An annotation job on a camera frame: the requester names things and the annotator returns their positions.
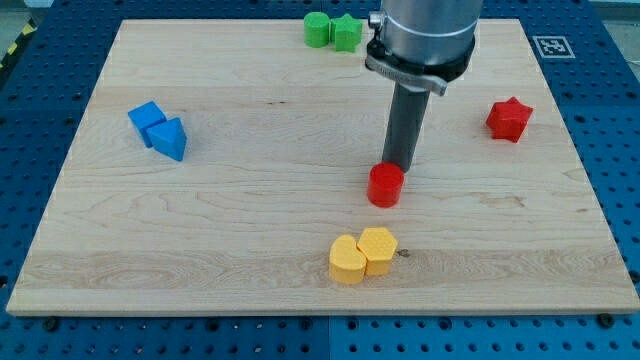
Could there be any blue cube block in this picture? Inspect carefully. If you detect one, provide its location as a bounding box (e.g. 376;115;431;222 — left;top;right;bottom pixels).
127;101;166;148

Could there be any wooden board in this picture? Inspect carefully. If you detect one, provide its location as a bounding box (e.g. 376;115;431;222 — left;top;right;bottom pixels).
7;19;639;317

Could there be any green cylinder block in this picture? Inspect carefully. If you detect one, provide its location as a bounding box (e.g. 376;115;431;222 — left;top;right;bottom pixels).
303;12;331;48

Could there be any yellow hexagon block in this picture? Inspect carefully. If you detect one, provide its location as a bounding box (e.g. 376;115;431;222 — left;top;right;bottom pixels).
357;227;398;276

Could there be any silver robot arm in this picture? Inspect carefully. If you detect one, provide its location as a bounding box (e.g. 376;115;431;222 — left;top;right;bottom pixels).
365;0;483;96

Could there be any yellow heart block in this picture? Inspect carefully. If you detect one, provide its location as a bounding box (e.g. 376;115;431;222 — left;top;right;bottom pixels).
328;234;367;285

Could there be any red cylinder block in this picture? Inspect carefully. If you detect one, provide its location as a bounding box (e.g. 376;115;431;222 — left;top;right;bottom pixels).
367;162;404;208

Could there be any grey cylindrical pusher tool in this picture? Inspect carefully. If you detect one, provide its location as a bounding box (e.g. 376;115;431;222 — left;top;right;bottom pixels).
382;83;430;173

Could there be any blue triangle block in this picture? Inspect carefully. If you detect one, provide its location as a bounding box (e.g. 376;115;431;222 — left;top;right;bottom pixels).
147;118;187;161

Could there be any red star block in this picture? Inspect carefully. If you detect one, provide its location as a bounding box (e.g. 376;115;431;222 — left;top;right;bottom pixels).
486;97;534;143

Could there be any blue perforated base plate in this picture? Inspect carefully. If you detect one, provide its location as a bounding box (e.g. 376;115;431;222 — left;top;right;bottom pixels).
1;0;639;359

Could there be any white fiducial marker tag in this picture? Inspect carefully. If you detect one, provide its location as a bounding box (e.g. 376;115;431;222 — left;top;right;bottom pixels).
533;35;575;59

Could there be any green star block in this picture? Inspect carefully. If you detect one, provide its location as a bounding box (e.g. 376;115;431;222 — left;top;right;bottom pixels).
330;13;362;53

